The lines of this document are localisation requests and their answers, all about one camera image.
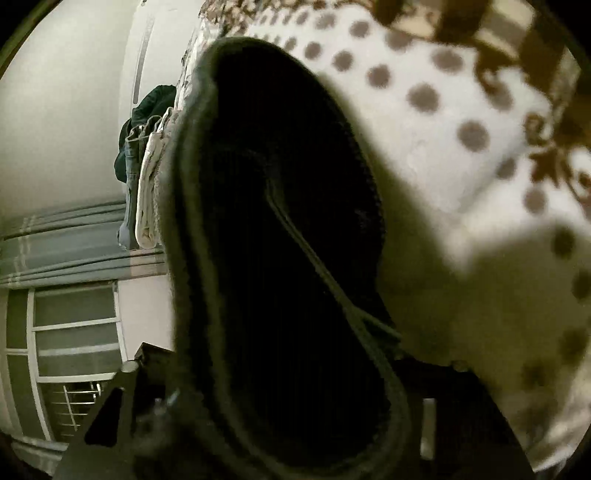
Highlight blue denim jeans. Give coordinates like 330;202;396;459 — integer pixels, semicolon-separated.
117;116;160;251

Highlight dark green clothes pile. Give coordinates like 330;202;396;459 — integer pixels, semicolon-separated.
114;85;176;183

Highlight dark teal knit pants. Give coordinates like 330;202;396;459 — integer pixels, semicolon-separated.
161;37;411;479

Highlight white framed window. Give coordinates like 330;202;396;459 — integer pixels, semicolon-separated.
1;282;127;443

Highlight cream folded cloth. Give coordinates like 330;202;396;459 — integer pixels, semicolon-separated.
134;107;178;250

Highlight floral and checkered bed blanket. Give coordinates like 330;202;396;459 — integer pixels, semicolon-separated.
185;1;590;472

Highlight grey window curtain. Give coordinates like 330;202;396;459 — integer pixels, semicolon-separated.
1;200;166;290

